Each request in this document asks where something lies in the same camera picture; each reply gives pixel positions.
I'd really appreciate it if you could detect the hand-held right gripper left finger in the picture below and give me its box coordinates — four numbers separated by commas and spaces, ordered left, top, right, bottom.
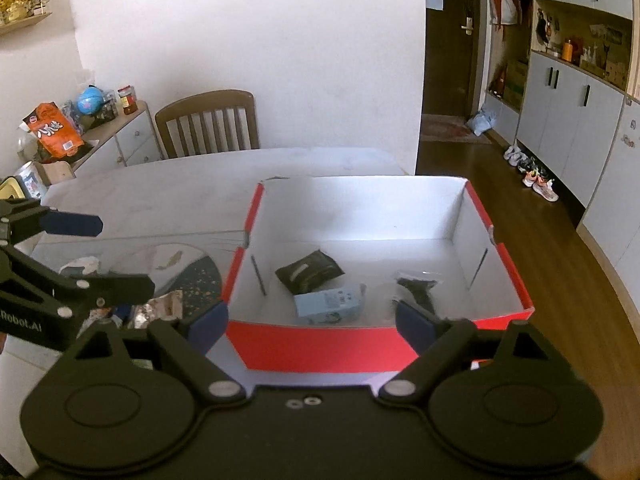
65, 300, 249, 403

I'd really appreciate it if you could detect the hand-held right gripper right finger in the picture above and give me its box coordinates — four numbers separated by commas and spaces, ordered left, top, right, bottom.
380, 299, 573, 403

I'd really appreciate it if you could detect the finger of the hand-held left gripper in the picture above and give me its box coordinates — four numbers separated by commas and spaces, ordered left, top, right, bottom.
0, 246, 156, 318
0, 199, 103, 246

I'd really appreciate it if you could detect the dark wrapper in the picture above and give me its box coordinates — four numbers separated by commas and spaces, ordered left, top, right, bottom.
391, 269, 446, 321

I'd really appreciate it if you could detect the silver foil snack packet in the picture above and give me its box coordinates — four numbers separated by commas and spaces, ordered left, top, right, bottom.
131, 290, 182, 330

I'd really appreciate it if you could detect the light blue small carton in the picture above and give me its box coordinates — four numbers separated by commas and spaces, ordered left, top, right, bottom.
293, 282, 368, 328

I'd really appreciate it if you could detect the red cardboard box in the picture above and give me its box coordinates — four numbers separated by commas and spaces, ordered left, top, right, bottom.
221, 176, 535, 373

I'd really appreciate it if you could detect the dark snack packet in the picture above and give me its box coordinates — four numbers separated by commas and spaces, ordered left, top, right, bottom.
275, 249, 346, 293

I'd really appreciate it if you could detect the white desktop table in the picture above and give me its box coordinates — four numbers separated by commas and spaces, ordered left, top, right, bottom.
0, 147, 417, 476

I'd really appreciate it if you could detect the light wooden box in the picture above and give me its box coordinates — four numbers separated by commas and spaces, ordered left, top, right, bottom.
35, 159, 77, 186

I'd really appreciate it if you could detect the white printed canister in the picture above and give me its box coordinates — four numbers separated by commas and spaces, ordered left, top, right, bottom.
17, 160, 48, 200

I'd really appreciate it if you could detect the yellow tissue box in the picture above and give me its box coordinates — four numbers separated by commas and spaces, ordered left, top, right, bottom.
0, 176, 28, 201

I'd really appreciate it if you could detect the clear plastic container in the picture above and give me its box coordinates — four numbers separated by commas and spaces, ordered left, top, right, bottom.
16, 127, 41, 163

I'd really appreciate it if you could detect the orange snack bag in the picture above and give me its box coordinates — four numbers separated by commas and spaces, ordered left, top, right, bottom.
22, 102, 86, 161

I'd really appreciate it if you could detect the white sideboard cabinet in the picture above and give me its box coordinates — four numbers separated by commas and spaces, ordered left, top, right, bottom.
70, 100, 166, 171

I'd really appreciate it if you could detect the blue globe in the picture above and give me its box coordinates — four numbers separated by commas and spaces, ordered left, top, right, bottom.
77, 86, 105, 113

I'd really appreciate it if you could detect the red jar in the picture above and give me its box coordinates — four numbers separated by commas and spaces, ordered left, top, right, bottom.
117, 85, 137, 116

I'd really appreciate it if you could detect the brown wooden chair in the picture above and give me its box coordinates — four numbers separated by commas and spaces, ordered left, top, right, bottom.
155, 90, 261, 159

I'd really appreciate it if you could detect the patterned doormat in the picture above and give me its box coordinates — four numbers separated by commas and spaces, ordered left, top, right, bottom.
420, 115, 473, 142

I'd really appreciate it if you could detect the pale blue bag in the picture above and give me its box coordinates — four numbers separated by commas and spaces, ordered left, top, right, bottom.
466, 109, 500, 137

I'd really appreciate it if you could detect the dark brown door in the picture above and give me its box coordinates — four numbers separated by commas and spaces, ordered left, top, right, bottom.
422, 0, 493, 143

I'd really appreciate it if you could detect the grey wardrobe cabinet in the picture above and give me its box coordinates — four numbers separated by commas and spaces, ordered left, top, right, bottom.
482, 0, 640, 286

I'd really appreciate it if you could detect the cardboard storage box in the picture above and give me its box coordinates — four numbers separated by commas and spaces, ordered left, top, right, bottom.
502, 60, 529, 106

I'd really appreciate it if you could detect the white hanging shopping bag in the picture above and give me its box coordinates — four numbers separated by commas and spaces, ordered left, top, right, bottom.
492, 0, 521, 26

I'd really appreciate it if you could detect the wooden wall shelf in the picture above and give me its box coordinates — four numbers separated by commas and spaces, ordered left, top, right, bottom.
0, 10, 53, 36

